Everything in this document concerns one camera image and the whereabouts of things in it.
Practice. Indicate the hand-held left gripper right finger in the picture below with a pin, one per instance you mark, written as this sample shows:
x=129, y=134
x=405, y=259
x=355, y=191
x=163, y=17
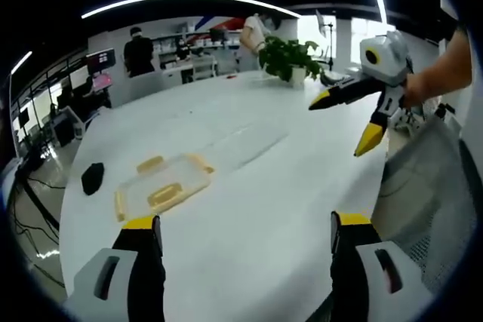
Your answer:
x=362, y=280

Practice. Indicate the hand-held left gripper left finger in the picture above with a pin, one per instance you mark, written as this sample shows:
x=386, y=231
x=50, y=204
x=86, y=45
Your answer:
x=113, y=284

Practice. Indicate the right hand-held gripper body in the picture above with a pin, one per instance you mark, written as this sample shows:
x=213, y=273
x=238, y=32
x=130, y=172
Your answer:
x=388, y=60

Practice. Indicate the container lid with yellow latches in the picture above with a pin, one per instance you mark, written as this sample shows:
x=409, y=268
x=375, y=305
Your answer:
x=158, y=190

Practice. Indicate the person's right hand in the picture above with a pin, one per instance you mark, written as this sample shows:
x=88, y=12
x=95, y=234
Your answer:
x=413, y=90

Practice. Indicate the black tripod stand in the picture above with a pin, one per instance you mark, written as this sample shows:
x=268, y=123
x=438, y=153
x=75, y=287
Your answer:
x=330, y=45

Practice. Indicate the green potted plant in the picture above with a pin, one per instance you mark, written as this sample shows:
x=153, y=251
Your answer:
x=288, y=56

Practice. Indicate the grey mesh office chair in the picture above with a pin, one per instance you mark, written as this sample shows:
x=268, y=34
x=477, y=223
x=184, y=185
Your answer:
x=430, y=194

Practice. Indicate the small black object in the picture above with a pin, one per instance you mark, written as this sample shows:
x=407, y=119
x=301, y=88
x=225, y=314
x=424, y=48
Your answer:
x=92, y=178

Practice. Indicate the white chair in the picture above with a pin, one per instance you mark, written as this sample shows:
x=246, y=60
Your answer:
x=204, y=67

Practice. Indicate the pink lit screen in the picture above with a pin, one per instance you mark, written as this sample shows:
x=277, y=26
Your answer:
x=102, y=82

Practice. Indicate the dark computer monitor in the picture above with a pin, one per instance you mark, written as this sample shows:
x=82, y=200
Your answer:
x=100, y=59

